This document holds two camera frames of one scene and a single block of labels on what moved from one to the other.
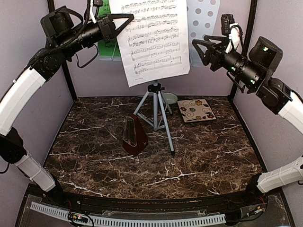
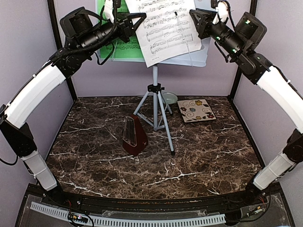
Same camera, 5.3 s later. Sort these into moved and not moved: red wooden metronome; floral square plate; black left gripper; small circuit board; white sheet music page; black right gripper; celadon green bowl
Moved: white sheet music page; black left gripper; black right gripper
Not moved: floral square plate; small circuit board; celadon green bowl; red wooden metronome
